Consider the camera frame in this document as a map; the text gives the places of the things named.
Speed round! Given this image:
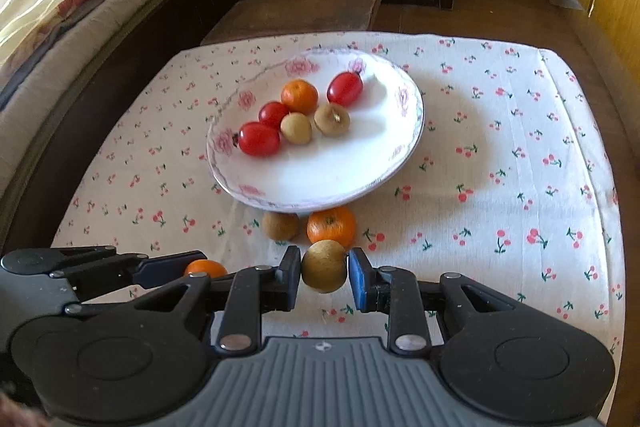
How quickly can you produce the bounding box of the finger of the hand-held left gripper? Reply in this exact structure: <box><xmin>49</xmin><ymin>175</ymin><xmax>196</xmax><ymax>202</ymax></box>
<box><xmin>50</xmin><ymin>246</ymin><xmax>209</xmax><ymax>314</ymax></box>

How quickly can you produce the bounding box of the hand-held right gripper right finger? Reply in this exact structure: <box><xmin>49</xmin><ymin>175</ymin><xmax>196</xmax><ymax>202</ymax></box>
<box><xmin>348</xmin><ymin>247</ymin><xmax>516</xmax><ymax>355</ymax></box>

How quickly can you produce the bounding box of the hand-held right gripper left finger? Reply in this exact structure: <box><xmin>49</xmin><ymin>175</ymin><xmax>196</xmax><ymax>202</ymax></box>
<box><xmin>135</xmin><ymin>246</ymin><xmax>302</xmax><ymax>354</ymax></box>

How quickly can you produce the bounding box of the tan longan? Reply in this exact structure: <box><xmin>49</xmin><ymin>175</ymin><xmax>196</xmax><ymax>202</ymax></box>
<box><xmin>314</xmin><ymin>103</ymin><xmax>351</xmax><ymax>138</ymax></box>
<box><xmin>280</xmin><ymin>113</ymin><xmax>314</xmax><ymax>144</ymax></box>
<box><xmin>301</xmin><ymin>240</ymin><xmax>349</xmax><ymax>294</ymax></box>
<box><xmin>262</xmin><ymin>212</ymin><xmax>300</xmax><ymax>241</ymax></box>

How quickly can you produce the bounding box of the orange mandarin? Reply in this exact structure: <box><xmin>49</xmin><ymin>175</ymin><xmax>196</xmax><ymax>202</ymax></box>
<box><xmin>280</xmin><ymin>79</ymin><xmax>320</xmax><ymax>116</ymax></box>
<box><xmin>306</xmin><ymin>206</ymin><xmax>358</xmax><ymax>247</ymax></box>
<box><xmin>184</xmin><ymin>259</ymin><xmax>229</xmax><ymax>279</ymax></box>

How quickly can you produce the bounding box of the white floral plate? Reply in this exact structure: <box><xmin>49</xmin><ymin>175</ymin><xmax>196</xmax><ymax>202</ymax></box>
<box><xmin>206</xmin><ymin>48</ymin><xmax>425</xmax><ymax>212</ymax></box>

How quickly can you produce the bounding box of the red cherry tomato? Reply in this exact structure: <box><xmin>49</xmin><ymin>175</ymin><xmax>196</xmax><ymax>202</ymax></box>
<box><xmin>258</xmin><ymin>102</ymin><xmax>291</xmax><ymax>130</ymax></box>
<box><xmin>232</xmin><ymin>122</ymin><xmax>282</xmax><ymax>156</ymax></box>
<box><xmin>326</xmin><ymin>72</ymin><xmax>364</xmax><ymax>106</ymax></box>

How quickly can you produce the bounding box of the cherry print tablecloth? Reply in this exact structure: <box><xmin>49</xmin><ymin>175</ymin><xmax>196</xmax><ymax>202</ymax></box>
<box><xmin>50</xmin><ymin>32</ymin><xmax>627</xmax><ymax>360</ymax></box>

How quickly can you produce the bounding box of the bed with floral blanket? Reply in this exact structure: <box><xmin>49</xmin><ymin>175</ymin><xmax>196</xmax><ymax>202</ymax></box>
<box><xmin>0</xmin><ymin>0</ymin><xmax>257</xmax><ymax>188</ymax></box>

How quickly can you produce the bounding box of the brown wooden stool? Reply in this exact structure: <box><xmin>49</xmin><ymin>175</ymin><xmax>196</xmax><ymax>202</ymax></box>
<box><xmin>200</xmin><ymin>0</ymin><xmax>382</xmax><ymax>47</ymax></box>

